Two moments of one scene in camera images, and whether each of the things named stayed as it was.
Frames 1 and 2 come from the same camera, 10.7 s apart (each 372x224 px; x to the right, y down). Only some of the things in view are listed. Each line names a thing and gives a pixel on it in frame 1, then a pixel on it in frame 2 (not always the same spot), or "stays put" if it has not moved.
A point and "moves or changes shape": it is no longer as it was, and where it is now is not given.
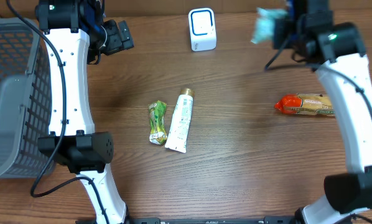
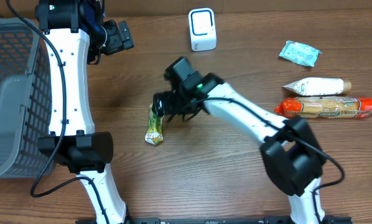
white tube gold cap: x=178 y=137 → x=320 y=86
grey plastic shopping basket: x=20 y=105 stays put
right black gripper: x=277 y=43 → x=173 y=98
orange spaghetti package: x=316 y=104 stays put
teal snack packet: x=265 y=23 moves or changes shape
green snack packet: x=158 y=134 moves or changes shape
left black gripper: x=124 y=36 stays put
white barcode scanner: x=203 y=29 stays put
